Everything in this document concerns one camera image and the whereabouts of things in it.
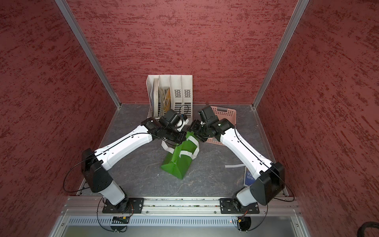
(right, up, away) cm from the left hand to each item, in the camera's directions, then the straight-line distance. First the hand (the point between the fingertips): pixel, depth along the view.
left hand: (183, 141), depth 77 cm
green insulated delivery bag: (-2, -9, -9) cm, 13 cm away
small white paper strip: (+32, -16, +11) cm, 38 cm away
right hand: (+3, +4, -1) cm, 5 cm away
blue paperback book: (+38, -22, +5) cm, 44 cm away
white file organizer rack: (-4, +37, +33) cm, 49 cm away
